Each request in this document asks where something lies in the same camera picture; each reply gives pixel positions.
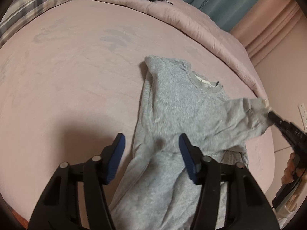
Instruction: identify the white power socket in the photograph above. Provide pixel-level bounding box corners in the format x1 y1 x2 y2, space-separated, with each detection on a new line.
297 103 307 131

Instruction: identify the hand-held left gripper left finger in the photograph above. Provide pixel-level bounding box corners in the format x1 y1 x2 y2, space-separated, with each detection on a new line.
28 133 126 230

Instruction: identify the plaid pillow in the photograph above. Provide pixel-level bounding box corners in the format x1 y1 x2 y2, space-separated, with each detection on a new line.
0 0 81 48

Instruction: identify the blue curtain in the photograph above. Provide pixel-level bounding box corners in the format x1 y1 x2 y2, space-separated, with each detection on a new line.
168 0 281 33

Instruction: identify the grey sweatshirt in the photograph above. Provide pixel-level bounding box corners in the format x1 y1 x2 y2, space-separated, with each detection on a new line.
108 56 272 230

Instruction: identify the pink comforter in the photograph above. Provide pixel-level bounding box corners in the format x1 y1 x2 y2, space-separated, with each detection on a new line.
72 0 269 103

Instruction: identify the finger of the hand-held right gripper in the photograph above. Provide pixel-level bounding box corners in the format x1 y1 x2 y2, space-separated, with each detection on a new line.
267 111 292 135

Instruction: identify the person's right hand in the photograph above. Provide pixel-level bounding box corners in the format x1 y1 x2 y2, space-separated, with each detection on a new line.
281 152 299 184

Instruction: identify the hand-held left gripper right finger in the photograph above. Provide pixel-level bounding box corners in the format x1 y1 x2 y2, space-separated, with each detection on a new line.
179 133 280 230

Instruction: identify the pink curtain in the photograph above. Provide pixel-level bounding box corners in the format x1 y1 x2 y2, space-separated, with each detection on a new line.
229 0 305 65

